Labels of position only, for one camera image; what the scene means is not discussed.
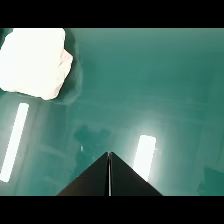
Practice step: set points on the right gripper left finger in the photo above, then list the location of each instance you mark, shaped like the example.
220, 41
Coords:
93, 181

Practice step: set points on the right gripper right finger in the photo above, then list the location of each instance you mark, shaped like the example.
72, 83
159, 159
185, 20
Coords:
128, 183

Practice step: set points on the white garment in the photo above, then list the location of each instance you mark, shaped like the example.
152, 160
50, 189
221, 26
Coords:
31, 63

